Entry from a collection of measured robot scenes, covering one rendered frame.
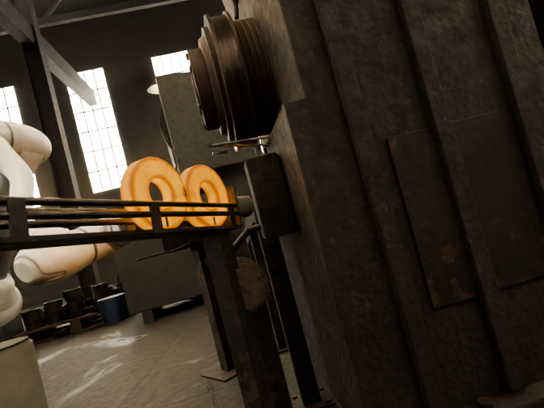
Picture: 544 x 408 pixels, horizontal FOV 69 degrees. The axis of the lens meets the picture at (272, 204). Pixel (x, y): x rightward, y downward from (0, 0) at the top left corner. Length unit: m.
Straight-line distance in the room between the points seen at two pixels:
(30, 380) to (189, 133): 3.45
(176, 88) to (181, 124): 0.37
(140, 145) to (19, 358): 11.20
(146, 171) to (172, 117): 3.32
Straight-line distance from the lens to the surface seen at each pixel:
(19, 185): 1.30
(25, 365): 0.83
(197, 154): 4.04
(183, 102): 4.18
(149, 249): 3.78
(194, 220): 0.90
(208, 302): 1.87
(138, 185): 0.79
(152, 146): 11.84
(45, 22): 10.71
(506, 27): 1.22
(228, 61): 1.27
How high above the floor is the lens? 0.61
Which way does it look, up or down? 2 degrees up
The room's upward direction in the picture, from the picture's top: 15 degrees counter-clockwise
